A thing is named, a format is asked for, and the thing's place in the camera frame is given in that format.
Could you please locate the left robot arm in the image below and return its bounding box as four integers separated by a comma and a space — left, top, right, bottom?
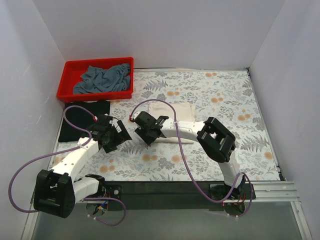
33, 115, 131, 218

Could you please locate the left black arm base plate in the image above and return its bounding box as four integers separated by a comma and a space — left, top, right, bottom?
101, 184, 122, 200

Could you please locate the floral patterned table mat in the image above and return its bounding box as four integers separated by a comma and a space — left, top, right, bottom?
77, 71, 280, 181

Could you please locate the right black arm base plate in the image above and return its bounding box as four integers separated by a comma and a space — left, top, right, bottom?
208, 183, 256, 201

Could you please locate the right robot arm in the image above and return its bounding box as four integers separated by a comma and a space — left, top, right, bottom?
130, 111, 245, 199

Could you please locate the red plastic bin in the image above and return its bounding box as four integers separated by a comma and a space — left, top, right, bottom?
56, 56, 134, 103

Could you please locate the cream white t shirt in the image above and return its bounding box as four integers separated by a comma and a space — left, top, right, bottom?
148, 101, 196, 143

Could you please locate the blue grey t shirt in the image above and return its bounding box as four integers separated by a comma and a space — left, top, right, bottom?
73, 63, 131, 95

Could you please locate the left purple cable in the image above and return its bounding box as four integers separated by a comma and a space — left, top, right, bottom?
8, 104, 127, 227

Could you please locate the folded black t shirt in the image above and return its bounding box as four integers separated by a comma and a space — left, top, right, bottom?
58, 100, 111, 143

